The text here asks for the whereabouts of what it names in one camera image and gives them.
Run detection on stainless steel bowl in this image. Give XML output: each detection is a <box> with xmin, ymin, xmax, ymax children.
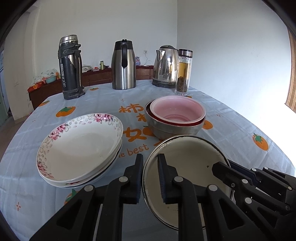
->
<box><xmin>145</xmin><ymin>101</ymin><xmax>205</xmax><ymax>140</ymax></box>

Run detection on white plate pink flowers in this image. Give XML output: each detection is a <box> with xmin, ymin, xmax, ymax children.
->
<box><xmin>36</xmin><ymin>113</ymin><xmax>123</xmax><ymax>184</ymax></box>

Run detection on glass tea bottle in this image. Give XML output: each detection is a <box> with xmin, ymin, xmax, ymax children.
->
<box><xmin>175</xmin><ymin>49</ymin><xmax>193</xmax><ymax>96</ymax></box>

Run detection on white enamel bowl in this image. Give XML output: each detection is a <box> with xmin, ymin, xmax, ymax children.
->
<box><xmin>142</xmin><ymin>136</ymin><xmax>234</xmax><ymax>230</ymax></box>

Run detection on persimmon print tablecloth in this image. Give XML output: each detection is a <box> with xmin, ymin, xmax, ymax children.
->
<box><xmin>1</xmin><ymin>80</ymin><xmax>295</xmax><ymax>240</ymax></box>

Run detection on dark grey thermos flask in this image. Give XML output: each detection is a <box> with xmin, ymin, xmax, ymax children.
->
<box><xmin>58</xmin><ymin>34</ymin><xmax>85</xmax><ymax>100</ymax></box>

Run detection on pink red plastic bowl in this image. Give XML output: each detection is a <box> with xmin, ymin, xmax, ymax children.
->
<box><xmin>149</xmin><ymin>95</ymin><xmax>206</xmax><ymax>126</ymax></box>

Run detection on steel carafe black handle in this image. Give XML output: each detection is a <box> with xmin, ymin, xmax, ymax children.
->
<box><xmin>111</xmin><ymin>39</ymin><xmax>136</xmax><ymax>90</ymax></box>

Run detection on white plate red flowers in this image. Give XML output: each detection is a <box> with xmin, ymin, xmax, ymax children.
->
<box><xmin>41</xmin><ymin>138</ymin><xmax>123</xmax><ymax>188</ymax></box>

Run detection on dark red wooden sideboard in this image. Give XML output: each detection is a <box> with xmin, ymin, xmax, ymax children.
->
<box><xmin>28</xmin><ymin>65</ymin><xmax>153</xmax><ymax>109</ymax></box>

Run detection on stainless electric kettle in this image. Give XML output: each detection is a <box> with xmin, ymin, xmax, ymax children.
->
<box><xmin>152</xmin><ymin>45</ymin><xmax>179</xmax><ymax>88</ymax></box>

